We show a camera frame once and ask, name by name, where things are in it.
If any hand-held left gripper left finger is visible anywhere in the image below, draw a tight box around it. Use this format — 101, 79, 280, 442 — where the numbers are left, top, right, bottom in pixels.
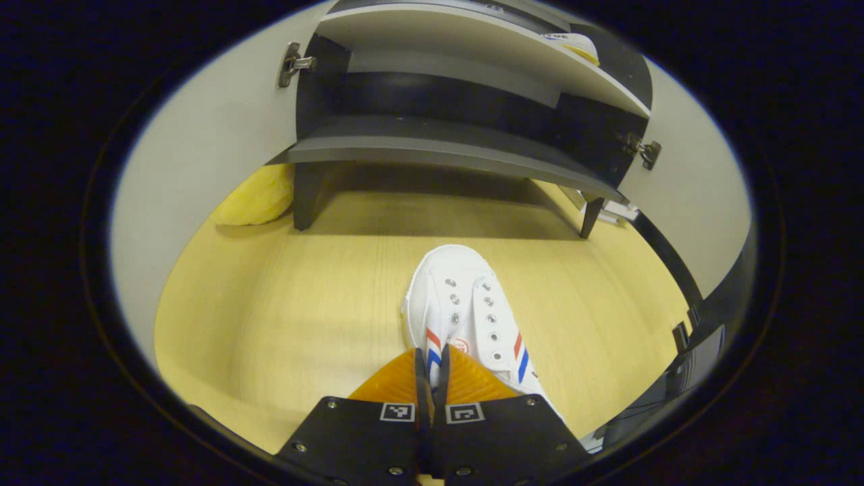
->
273, 348, 433, 486

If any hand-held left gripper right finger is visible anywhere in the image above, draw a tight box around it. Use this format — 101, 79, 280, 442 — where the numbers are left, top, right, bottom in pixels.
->
432, 344, 592, 486

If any white canvas shoe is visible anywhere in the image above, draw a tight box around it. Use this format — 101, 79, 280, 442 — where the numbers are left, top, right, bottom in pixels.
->
542, 32, 601, 67
400, 244, 564, 423

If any grey shoe cabinet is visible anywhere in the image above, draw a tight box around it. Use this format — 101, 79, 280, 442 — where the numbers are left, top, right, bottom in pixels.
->
267, 0, 654, 238

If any grey cabinet door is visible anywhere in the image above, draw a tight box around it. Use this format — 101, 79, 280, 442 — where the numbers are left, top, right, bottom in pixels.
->
110, 2, 352, 379
618, 57, 753, 301

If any silver door hinge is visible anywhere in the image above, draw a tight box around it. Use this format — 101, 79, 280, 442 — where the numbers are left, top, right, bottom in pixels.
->
624, 132, 663, 171
277, 42, 317, 89

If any white paper card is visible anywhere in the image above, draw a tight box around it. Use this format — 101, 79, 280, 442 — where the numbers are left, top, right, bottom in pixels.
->
580, 199, 639, 225

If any yellow soft object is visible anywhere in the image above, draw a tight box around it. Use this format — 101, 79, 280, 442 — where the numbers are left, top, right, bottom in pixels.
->
213, 164, 296, 227

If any black backdrop cloth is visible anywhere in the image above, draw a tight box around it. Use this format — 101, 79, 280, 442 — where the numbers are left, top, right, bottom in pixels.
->
631, 211, 758, 338

